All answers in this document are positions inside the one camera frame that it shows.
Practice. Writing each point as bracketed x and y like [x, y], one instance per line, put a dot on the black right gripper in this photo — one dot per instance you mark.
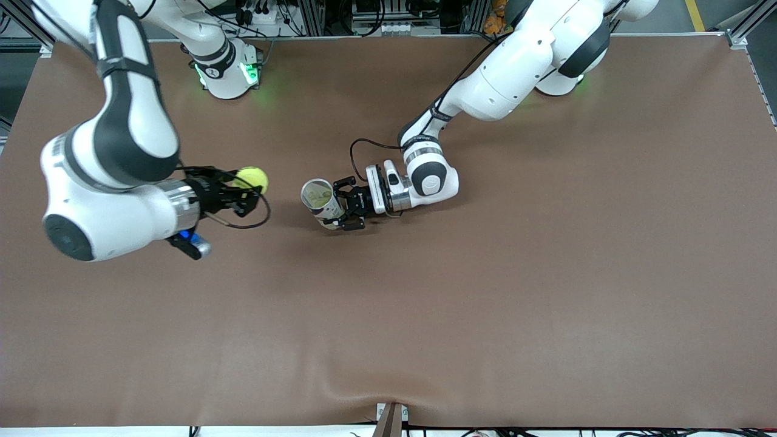
[210, 193]

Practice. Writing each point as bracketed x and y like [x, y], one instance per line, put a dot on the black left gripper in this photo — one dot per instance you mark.
[359, 203]

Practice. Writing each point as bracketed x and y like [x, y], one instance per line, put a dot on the white blue tennis ball can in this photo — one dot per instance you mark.
[332, 213]

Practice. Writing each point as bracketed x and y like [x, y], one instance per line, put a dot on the plain yellow tennis ball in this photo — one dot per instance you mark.
[254, 178]

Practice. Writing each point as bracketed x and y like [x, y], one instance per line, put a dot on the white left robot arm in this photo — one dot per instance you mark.
[504, 73]

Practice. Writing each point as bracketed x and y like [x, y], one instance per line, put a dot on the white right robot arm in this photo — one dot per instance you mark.
[121, 200]

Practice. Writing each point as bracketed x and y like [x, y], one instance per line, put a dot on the brown table mat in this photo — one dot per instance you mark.
[388, 315]

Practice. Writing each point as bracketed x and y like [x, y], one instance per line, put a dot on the white power strip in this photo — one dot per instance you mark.
[267, 19]

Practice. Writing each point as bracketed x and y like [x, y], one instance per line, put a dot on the white connector block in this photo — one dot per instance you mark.
[394, 28]

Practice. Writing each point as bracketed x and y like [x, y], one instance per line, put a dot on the orange packaged snacks pile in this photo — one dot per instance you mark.
[495, 24]

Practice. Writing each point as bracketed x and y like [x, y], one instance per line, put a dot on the aluminium frame upright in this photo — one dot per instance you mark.
[312, 18]
[473, 18]

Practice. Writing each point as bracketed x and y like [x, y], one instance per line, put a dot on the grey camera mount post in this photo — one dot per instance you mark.
[391, 425]

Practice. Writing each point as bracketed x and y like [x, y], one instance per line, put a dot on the aluminium frame corner profile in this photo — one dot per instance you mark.
[749, 21]

